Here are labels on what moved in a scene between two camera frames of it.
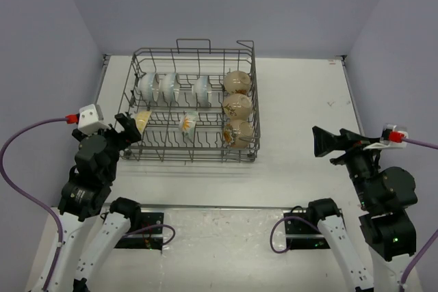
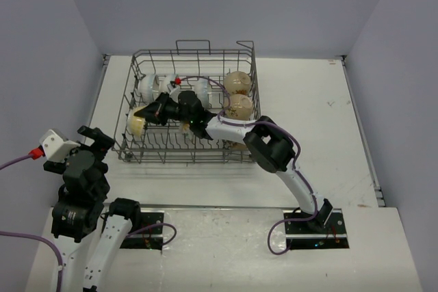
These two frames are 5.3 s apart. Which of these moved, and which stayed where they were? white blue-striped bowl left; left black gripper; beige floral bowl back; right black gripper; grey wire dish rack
Moved: right black gripper; left black gripper
Stayed: beige floral bowl back; grey wire dish rack; white blue-striped bowl left
